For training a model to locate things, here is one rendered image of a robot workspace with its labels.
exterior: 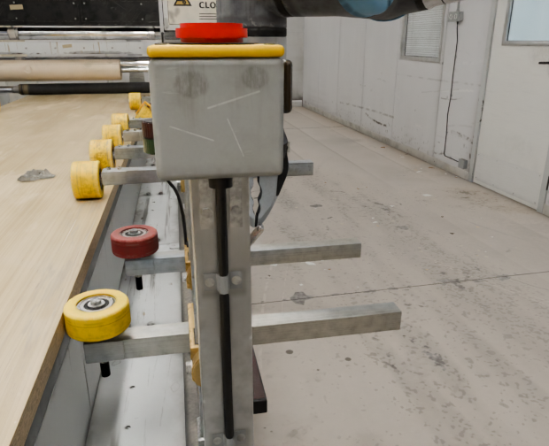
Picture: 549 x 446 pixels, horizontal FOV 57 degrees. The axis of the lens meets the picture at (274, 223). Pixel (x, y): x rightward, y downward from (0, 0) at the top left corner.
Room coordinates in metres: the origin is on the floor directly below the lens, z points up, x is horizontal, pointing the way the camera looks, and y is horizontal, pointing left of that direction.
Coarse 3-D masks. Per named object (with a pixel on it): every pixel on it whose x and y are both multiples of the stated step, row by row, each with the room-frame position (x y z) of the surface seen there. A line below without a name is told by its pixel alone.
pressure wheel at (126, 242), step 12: (120, 228) 0.84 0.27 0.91; (132, 228) 0.83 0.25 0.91; (144, 228) 0.84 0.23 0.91; (120, 240) 0.79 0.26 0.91; (132, 240) 0.79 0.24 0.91; (144, 240) 0.79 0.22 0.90; (156, 240) 0.82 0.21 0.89; (120, 252) 0.79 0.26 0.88; (132, 252) 0.78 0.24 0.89; (144, 252) 0.79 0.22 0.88
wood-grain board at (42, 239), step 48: (48, 96) 3.10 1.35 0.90; (96, 96) 3.10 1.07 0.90; (0, 144) 1.64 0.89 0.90; (48, 144) 1.64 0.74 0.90; (0, 192) 1.09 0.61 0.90; (48, 192) 1.09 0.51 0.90; (0, 240) 0.80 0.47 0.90; (48, 240) 0.80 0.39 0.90; (96, 240) 0.84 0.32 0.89; (0, 288) 0.62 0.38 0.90; (48, 288) 0.62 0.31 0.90; (0, 336) 0.50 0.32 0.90; (48, 336) 0.50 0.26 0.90; (0, 384) 0.42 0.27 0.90; (0, 432) 0.35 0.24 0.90
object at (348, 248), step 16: (320, 240) 0.90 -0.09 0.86; (336, 240) 0.90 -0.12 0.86; (352, 240) 0.90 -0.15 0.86; (160, 256) 0.82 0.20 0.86; (176, 256) 0.82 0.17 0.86; (256, 256) 0.85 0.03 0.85; (272, 256) 0.85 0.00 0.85; (288, 256) 0.86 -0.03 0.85; (304, 256) 0.87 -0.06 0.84; (320, 256) 0.87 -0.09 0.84; (336, 256) 0.88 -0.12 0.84; (352, 256) 0.88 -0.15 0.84; (128, 272) 0.80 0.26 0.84; (144, 272) 0.81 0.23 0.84; (160, 272) 0.82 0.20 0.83
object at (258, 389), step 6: (252, 354) 0.76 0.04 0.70; (252, 360) 0.74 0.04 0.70; (252, 366) 0.72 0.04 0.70; (252, 372) 0.71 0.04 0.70; (258, 372) 0.71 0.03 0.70; (258, 378) 0.69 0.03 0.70; (258, 384) 0.67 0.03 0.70; (258, 390) 0.66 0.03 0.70; (258, 396) 0.64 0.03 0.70; (264, 396) 0.64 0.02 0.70
